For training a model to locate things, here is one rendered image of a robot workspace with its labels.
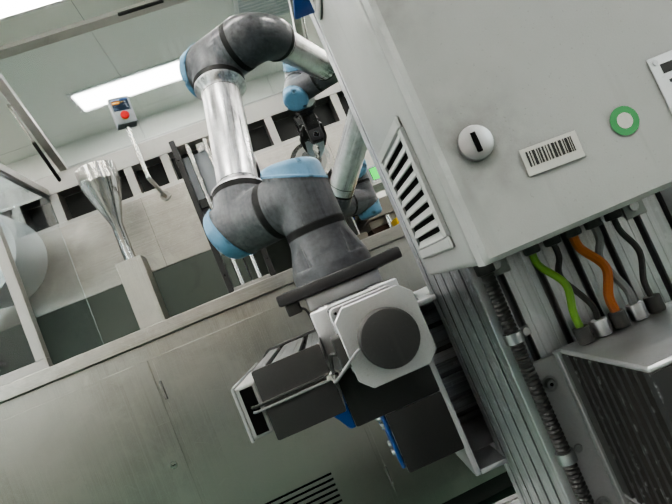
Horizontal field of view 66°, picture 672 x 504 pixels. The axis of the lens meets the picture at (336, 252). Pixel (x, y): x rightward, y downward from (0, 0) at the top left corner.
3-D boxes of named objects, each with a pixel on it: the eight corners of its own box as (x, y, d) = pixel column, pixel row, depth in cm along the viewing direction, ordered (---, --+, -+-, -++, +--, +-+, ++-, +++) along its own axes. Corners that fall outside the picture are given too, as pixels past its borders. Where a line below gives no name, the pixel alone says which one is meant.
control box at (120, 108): (117, 122, 179) (106, 96, 180) (117, 131, 185) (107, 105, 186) (137, 118, 182) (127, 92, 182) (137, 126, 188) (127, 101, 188)
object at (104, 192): (133, 340, 176) (74, 186, 179) (144, 338, 189) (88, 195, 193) (173, 323, 178) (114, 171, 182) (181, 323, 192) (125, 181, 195)
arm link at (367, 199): (347, 225, 157) (333, 192, 157) (372, 218, 164) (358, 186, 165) (364, 216, 151) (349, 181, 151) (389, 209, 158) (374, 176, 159)
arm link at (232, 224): (263, 227, 94) (218, 8, 114) (202, 258, 100) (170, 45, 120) (300, 243, 104) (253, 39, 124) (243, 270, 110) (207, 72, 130)
